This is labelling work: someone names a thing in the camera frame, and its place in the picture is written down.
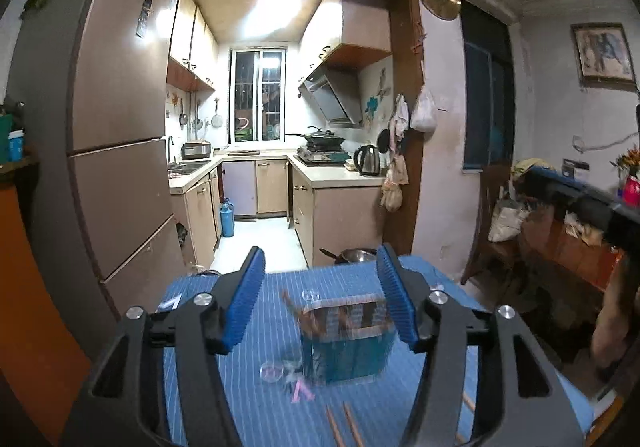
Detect kitchen window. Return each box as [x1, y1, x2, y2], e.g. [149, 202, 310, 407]
[229, 48, 286, 143]

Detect wooden dining chair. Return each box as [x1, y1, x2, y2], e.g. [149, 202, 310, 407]
[460, 164, 520, 285]

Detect white hanging plastic bag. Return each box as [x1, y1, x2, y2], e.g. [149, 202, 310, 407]
[410, 84, 437, 134]

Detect blue grid star tablecloth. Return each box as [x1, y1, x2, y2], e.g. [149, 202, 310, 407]
[158, 253, 597, 447]

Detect blue utensil holder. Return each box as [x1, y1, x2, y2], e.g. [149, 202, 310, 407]
[300, 294, 396, 385]

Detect light wooden chopstick green print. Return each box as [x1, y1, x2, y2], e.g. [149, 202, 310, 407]
[281, 290, 323, 339]

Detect dark wooden side table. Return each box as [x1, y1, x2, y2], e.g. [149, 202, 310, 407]
[518, 206, 623, 294]

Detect green box on cabinet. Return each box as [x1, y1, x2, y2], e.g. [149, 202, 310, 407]
[0, 114, 13, 164]

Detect person's right hand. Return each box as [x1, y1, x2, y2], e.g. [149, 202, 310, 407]
[591, 255, 639, 370]

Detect orange wooden cabinet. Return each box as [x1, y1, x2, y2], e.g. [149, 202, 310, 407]
[1, 162, 90, 446]

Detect kitchen range hood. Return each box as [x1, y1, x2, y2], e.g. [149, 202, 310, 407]
[298, 65, 362, 128]

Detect stainless electric kettle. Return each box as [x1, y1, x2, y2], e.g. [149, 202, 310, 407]
[352, 144, 381, 176]

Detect framed wall picture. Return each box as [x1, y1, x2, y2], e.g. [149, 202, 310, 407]
[570, 22, 637, 89]

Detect bronze three-door refrigerator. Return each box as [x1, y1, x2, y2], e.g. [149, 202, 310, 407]
[6, 0, 184, 357]

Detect red thermos bottle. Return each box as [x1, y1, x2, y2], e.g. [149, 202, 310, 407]
[622, 175, 640, 208]

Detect black wok on stove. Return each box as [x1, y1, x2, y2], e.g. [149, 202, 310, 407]
[286, 129, 345, 152]

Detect metal pot on floor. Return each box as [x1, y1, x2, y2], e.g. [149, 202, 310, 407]
[320, 248, 376, 264]

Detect blue gas cylinder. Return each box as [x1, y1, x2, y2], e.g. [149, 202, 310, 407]
[219, 198, 234, 238]

